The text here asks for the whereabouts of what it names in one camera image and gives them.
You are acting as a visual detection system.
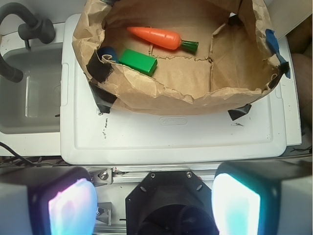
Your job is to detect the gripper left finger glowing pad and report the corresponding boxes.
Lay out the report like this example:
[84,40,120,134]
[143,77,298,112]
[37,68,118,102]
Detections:
[0,166,98,235]

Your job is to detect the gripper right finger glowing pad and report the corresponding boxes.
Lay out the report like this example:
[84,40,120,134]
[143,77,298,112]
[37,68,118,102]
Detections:
[211,160,313,235]

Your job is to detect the green rectangular block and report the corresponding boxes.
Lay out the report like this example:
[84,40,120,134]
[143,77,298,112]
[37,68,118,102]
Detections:
[119,49,157,76]

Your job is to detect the black tape piece right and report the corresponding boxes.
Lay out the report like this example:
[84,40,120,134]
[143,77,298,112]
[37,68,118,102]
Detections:
[227,104,252,121]

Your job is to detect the black tape piece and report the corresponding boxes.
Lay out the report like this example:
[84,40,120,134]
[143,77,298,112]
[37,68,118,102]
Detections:
[227,104,252,121]
[89,83,117,114]

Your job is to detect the grey toy sink basin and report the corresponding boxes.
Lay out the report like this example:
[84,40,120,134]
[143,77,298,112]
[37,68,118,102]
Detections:
[0,23,65,156]

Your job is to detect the black tape piece left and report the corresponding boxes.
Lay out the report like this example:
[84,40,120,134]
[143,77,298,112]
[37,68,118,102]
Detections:
[89,83,117,114]

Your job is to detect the brown paper bag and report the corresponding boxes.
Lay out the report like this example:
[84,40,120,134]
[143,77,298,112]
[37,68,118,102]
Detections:
[72,0,283,116]

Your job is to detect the blue masking tape strip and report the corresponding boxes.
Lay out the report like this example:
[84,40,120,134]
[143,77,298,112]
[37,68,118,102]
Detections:
[265,29,291,79]

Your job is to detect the blue cylinder toy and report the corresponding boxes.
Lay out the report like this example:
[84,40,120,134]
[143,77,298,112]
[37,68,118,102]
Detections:
[97,47,120,64]

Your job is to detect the dark grey toy faucet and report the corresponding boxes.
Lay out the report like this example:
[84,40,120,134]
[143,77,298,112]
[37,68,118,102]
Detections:
[0,2,56,83]

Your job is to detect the orange toy carrot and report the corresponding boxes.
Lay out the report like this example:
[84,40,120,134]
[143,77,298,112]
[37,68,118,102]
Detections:
[127,26,199,52]

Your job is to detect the black cable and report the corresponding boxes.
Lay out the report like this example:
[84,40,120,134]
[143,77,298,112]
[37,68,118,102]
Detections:
[0,141,71,167]

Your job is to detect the aluminium extrusion rail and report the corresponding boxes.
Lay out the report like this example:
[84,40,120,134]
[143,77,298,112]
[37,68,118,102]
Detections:
[87,164,218,185]

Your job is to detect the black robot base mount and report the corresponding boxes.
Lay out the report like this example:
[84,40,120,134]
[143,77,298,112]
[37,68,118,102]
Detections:
[125,171,219,235]

